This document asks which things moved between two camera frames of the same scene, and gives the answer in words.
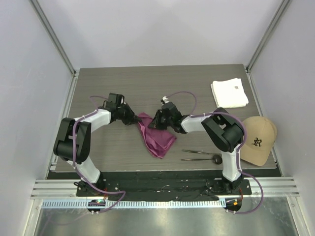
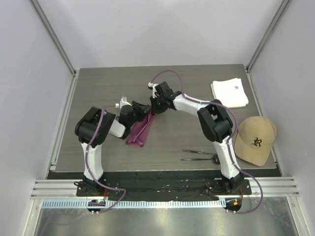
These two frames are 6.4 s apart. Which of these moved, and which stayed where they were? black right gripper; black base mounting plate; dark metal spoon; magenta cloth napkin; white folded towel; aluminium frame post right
Moved: black right gripper; magenta cloth napkin
Stayed: aluminium frame post right; dark metal spoon; black base mounting plate; white folded towel
